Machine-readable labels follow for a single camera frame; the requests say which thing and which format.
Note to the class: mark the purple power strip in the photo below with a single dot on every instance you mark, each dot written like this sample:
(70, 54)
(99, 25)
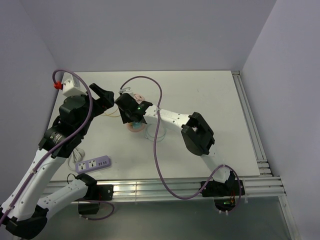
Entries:
(92, 165)

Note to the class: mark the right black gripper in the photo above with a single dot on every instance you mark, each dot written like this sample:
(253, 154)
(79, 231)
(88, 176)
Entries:
(125, 119)

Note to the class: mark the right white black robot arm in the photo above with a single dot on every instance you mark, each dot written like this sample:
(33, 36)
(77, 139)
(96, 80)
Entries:
(197, 135)

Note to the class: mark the aluminium front rail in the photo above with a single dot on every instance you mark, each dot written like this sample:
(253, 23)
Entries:
(153, 190)

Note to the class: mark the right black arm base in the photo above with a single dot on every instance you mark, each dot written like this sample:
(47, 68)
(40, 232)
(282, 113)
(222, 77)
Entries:
(227, 191)

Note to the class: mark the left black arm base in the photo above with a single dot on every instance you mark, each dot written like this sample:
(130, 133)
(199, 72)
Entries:
(99, 193)

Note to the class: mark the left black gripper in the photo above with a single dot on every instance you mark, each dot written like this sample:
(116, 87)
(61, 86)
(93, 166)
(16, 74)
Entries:
(105, 101)

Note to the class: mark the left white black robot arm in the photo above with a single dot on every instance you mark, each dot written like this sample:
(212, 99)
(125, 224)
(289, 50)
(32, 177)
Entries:
(25, 213)

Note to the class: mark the aluminium side rail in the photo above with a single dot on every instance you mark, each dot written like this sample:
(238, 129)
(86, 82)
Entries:
(262, 162)

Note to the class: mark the round pink power strip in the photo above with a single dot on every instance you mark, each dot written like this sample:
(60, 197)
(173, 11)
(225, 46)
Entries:
(129, 127)

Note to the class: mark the teal charger plug with cable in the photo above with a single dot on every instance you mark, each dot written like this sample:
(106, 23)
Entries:
(136, 125)

